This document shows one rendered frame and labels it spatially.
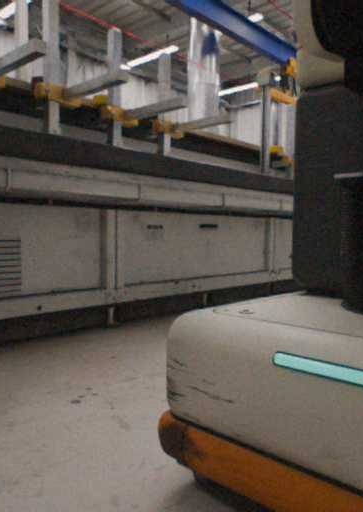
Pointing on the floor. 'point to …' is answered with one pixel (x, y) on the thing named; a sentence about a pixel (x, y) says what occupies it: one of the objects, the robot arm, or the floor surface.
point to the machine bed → (122, 243)
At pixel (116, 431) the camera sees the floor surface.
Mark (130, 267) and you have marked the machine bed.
